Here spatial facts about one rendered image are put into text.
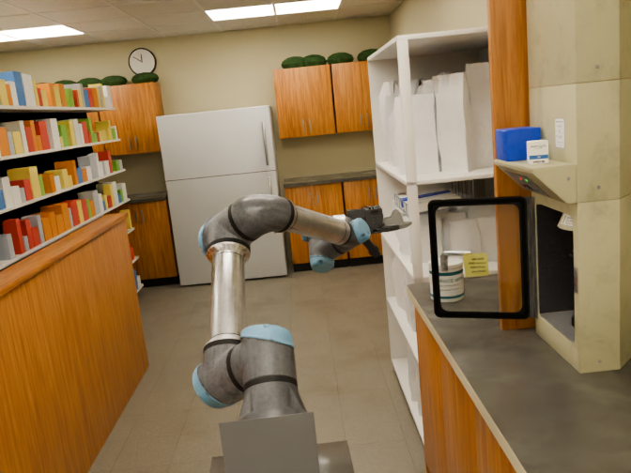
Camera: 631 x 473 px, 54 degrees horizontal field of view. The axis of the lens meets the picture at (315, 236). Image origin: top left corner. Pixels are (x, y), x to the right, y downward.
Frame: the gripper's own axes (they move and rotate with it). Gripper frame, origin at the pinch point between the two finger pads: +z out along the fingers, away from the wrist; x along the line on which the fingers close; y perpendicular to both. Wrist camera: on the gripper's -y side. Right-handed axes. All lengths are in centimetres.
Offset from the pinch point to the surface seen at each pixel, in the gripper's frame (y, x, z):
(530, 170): 20, -44, 25
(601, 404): -37, -63, 34
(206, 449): -131, 105, -99
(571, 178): 17, -45, 35
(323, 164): -23, 511, -8
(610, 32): 51, -45, 45
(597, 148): 24, -45, 42
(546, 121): 31, -26, 37
